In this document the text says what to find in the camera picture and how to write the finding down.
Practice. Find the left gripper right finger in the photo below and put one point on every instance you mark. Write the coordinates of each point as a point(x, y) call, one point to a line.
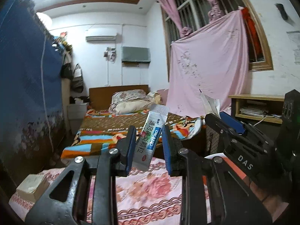
point(211, 191)

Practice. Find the tissue box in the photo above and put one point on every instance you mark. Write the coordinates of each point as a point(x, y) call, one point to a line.
point(32, 187)

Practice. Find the colourful cartoon blanket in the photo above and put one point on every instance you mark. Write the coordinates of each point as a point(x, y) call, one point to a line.
point(100, 130)

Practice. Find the white tissue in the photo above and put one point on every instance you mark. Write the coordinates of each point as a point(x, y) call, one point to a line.
point(211, 106)

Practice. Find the white nightstand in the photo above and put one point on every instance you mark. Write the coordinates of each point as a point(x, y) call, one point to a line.
point(76, 114)

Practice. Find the wooden desk shelf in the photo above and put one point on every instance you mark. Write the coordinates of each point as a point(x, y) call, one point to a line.
point(271, 103)

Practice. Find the blue fabric wardrobe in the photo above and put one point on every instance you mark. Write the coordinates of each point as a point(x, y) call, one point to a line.
point(32, 121)

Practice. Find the pink curtain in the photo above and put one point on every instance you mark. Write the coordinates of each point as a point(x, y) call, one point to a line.
point(169, 6)

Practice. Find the green wall panel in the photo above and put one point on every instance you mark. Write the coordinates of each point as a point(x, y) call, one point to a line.
point(135, 54)

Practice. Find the black handbag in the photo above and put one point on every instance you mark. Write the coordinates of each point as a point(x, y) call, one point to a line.
point(66, 69)

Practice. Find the black checkered suitcase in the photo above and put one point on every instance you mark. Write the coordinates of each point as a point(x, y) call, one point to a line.
point(214, 143)

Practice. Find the red white plastic bin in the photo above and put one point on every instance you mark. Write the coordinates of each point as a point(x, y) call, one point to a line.
point(239, 172)

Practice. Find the stack of papers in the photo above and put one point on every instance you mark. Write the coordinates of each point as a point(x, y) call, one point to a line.
point(258, 112)

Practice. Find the cream pillow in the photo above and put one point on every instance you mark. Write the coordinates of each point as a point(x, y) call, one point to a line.
point(132, 106)

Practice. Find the right hand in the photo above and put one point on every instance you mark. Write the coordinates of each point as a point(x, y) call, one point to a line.
point(274, 204)

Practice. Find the wooden headboard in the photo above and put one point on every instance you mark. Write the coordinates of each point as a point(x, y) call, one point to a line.
point(100, 97)

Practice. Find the pink hanging sheet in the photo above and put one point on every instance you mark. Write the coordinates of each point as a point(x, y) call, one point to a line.
point(214, 61)

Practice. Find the grey white handbag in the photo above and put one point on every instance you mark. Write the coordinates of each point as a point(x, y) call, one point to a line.
point(77, 84)

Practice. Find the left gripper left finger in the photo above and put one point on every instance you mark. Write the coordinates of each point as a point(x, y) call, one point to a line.
point(66, 199)

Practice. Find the floral pillow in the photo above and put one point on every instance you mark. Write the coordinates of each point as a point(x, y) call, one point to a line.
point(128, 95)

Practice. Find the white blue sachet wrapper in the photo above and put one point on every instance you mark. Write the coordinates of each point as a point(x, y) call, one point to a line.
point(150, 134)

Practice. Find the red hanging cloth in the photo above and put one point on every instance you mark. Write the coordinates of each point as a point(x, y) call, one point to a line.
point(254, 46)

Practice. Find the white air conditioner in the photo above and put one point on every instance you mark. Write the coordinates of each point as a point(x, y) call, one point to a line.
point(100, 38)

